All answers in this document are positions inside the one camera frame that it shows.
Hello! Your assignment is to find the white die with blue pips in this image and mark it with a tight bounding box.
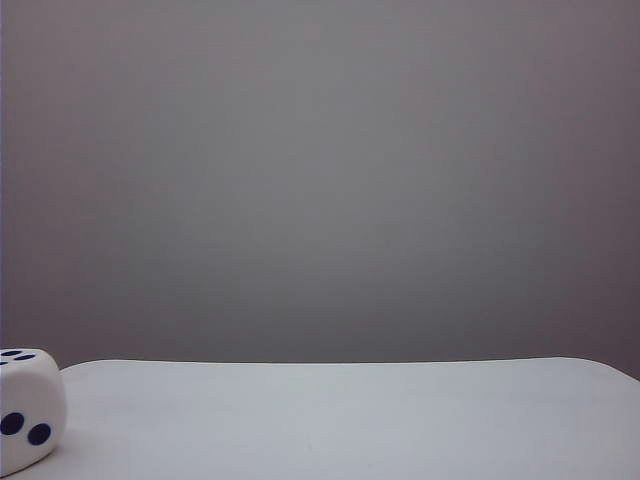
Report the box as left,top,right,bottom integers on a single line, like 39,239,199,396
0,347,68,475

